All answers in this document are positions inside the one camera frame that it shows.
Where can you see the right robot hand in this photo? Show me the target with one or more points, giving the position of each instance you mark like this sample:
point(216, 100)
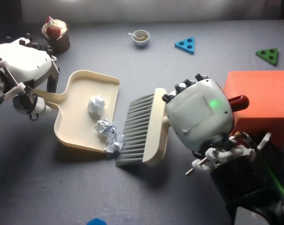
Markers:
point(198, 117)

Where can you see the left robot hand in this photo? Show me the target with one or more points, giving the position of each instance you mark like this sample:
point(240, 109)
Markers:
point(26, 63)

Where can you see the cream brush with grey bristles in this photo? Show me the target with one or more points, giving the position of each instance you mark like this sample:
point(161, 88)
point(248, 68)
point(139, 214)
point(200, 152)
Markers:
point(155, 129)

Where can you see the cream plastic dustpan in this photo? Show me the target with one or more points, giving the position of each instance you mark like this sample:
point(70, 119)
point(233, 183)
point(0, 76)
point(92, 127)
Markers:
point(78, 105)

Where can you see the white paper ball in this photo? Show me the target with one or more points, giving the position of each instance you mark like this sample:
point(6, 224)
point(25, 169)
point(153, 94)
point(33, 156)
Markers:
point(114, 143)
point(96, 105)
point(105, 126)

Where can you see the toy cupcake with strawberry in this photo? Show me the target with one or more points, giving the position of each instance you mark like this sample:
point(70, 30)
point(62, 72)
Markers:
point(56, 35)

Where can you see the orange block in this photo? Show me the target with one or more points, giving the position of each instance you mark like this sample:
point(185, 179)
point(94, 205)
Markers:
point(261, 86)

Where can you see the blue triangle block with holes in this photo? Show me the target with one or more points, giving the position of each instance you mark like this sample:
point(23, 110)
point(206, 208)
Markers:
point(186, 45)

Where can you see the green triangle block with holes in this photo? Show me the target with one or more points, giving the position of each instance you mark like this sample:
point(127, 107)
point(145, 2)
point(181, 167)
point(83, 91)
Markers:
point(268, 55)

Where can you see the small bowl with spoon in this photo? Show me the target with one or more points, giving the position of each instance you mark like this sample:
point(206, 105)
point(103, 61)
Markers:
point(141, 38)

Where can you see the blue hexagonal block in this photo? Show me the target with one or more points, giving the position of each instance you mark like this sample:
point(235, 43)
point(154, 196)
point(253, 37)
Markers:
point(96, 221)

